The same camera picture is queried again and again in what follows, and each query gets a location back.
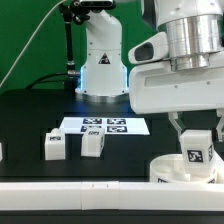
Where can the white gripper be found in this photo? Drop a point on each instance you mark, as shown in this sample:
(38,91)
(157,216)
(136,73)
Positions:
(154,88)

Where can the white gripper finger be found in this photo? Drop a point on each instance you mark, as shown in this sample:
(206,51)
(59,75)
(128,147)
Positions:
(219,130)

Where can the white round stool seat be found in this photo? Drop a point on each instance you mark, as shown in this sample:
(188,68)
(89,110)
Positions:
(173,168)

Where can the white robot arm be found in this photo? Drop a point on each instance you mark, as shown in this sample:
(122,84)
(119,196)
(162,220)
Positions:
(180,68)

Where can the white fiducial marker sheet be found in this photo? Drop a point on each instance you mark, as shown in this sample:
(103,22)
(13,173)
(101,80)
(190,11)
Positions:
(112,126)

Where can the white block at left edge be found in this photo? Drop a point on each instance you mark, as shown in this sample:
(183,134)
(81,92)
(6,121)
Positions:
(1,152)

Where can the white right barrier rail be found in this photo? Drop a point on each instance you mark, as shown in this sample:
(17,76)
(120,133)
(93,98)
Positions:
(219,163)

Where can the white barrier rail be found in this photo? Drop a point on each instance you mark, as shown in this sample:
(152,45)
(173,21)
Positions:
(111,195)
(219,163)

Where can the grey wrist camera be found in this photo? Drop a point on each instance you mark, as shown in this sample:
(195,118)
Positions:
(151,50)

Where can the white front barrier rail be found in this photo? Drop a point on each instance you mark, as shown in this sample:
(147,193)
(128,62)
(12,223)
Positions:
(111,195)

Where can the black overhead camera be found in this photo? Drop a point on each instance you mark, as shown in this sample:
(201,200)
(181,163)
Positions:
(96,4)

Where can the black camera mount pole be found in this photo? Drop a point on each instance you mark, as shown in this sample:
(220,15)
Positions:
(67,17)

